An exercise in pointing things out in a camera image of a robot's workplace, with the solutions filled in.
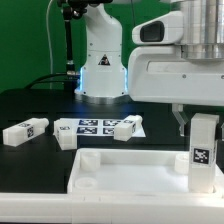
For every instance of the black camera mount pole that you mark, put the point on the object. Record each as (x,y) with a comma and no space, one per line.
(71,9)

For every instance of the white front fence bar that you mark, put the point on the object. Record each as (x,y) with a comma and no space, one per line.
(62,208)

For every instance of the paper sheet with markers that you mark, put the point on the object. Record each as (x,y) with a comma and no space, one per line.
(97,127)

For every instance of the white desk top tray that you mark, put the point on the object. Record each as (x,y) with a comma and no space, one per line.
(136,172)

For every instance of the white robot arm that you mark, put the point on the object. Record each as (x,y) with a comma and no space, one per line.
(196,27)

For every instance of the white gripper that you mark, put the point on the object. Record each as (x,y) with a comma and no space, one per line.
(160,74)

